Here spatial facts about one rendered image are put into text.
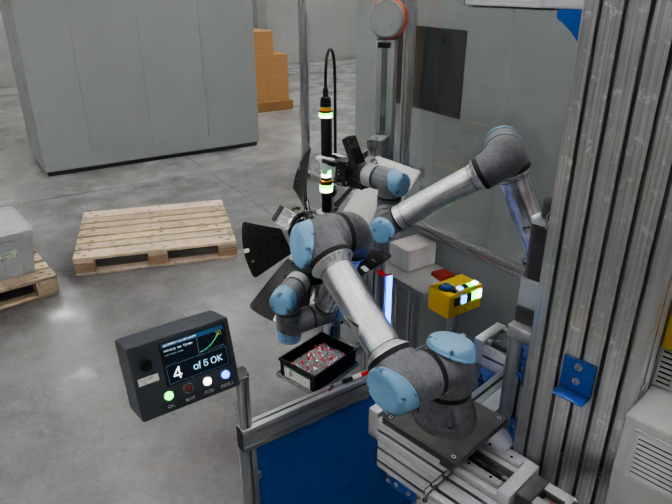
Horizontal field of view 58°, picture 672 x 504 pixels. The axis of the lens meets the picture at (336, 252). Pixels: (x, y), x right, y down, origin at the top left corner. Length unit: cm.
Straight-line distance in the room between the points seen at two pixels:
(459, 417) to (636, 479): 39
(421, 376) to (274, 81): 915
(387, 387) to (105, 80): 633
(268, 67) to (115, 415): 762
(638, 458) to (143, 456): 226
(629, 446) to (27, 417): 287
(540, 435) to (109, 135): 646
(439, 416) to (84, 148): 636
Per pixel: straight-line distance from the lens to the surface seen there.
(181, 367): 156
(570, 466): 162
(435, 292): 210
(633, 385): 143
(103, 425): 335
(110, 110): 741
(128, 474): 305
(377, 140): 260
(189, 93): 764
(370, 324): 141
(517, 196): 185
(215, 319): 157
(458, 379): 145
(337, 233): 152
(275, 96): 1035
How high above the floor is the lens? 205
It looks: 25 degrees down
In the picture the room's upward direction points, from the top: straight up
